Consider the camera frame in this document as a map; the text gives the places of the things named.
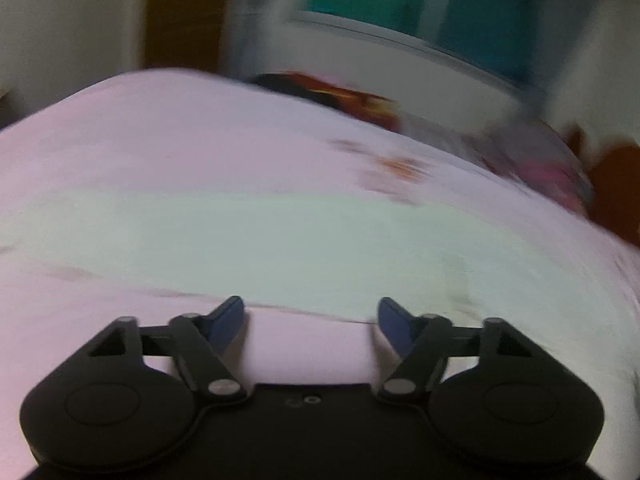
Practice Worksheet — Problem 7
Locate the cream knit sweater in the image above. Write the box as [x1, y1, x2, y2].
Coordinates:
[0, 186, 551, 326]

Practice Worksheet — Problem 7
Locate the window with green glass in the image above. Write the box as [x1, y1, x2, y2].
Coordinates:
[300, 0, 538, 87]

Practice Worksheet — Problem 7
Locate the brown wooden door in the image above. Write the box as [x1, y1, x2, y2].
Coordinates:
[141, 0, 228, 73]

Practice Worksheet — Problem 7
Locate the grey white striped mattress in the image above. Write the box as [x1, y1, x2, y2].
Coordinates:
[400, 112, 477, 160]

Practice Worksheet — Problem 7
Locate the black garment on bed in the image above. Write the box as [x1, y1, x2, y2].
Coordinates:
[248, 74, 298, 94]

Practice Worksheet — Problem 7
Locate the red white heart headboard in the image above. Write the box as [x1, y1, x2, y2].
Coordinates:
[566, 125, 640, 247]

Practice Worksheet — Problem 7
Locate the pink floral bed sheet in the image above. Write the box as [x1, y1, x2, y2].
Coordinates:
[1, 70, 639, 479]

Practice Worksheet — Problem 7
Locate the stack of folded clothes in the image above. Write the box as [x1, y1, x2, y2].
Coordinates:
[474, 123, 597, 216]

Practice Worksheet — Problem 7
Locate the red orange floral cloth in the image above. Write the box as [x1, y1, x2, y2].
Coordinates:
[284, 71, 402, 131]

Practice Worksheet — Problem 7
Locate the left grey curtain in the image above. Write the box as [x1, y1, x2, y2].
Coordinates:
[222, 0, 294, 80]

